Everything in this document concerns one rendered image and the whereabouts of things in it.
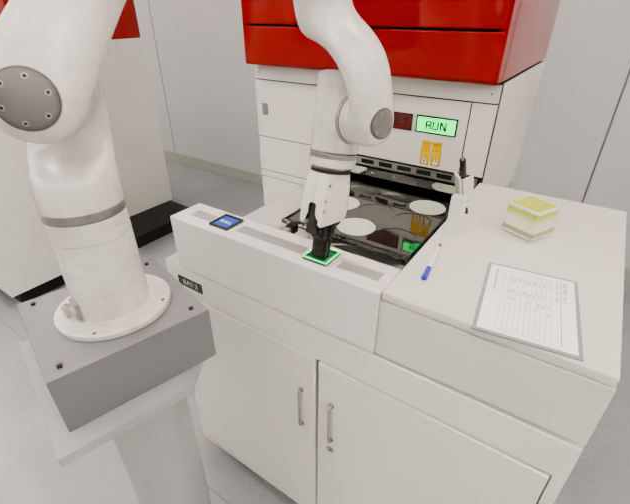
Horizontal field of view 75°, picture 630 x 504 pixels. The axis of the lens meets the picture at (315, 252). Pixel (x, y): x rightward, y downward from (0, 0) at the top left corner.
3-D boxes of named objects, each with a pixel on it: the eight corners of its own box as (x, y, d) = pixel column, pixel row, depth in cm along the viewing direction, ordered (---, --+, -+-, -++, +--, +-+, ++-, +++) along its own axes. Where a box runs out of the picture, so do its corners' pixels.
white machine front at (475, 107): (265, 172, 162) (258, 62, 142) (473, 224, 123) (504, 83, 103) (260, 175, 160) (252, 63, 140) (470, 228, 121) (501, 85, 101)
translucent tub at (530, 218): (521, 221, 93) (530, 193, 89) (552, 235, 87) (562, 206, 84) (499, 229, 90) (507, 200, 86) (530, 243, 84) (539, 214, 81)
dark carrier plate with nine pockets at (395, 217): (352, 181, 134) (352, 180, 133) (456, 206, 117) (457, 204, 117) (288, 220, 109) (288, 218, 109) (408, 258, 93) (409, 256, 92)
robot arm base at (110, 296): (82, 359, 61) (38, 252, 52) (39, 309, 72) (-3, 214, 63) (191, 302, 73) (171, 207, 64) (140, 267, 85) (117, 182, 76)
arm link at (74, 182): (31, 232, 57) (-46, 41, 46) (57, 189, 73) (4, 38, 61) (124, 219, 61) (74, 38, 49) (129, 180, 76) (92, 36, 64)
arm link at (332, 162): (327, 146, 78) (325, 162, 80) (301, 148, 71) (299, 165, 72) (366, 154, 74) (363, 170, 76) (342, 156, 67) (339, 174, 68)
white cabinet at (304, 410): (305, 348, 193) (302, 186, 152) (523, 455, 147) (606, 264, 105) (203, 452, 148) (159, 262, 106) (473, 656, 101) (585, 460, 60)
